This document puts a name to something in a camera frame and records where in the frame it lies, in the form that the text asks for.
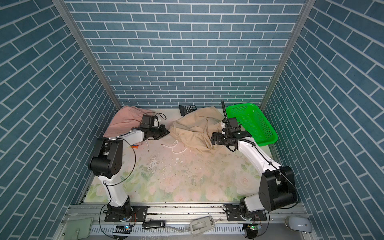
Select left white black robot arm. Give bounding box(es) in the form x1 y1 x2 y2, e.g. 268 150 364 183
89 125 170 210

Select right green circuit board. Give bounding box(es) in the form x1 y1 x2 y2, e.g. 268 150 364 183
243 224 262 232

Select green plastic basket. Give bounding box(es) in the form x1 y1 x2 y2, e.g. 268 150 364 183
226 103 278 147

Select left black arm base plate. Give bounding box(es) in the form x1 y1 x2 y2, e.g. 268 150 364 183
103 205 149 223

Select grey plastic clip device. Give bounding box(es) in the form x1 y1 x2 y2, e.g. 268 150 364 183
190 216 215 236

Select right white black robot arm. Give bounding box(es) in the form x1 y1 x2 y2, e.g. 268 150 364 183
211 118 299 212

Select green circuit board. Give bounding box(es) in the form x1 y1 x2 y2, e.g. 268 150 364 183
243 224 262 232
113 225 133 235

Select beige shorts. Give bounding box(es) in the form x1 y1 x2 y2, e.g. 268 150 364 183
169 107 224 153

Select white slotted cable duct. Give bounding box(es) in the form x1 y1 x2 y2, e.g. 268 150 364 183
90 224 245 237

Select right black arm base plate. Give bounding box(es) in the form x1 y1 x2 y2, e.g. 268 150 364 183
222 204 267 222

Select left green circuit board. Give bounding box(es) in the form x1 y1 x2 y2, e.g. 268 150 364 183
113 225 133 235

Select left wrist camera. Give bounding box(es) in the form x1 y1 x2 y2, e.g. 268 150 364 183
140 115 160 129

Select pink shorts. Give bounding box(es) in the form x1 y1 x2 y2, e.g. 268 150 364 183
103 106 150 138

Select black calculator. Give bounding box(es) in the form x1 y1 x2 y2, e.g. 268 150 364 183
179 105 197 117

